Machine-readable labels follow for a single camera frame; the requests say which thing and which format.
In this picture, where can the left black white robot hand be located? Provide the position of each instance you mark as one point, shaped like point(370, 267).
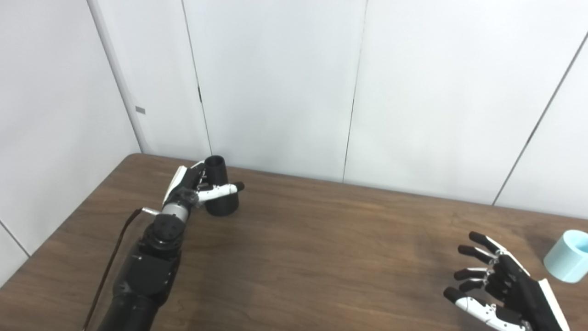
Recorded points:
point(177, 193)

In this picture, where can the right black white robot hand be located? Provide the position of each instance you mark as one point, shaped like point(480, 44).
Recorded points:
point(523, 294)

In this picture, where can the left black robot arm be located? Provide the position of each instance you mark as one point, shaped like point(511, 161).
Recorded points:
point(147, 276)

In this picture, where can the black funnel-shaped nozzle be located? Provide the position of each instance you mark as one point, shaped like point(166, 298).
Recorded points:
point(225, 204)

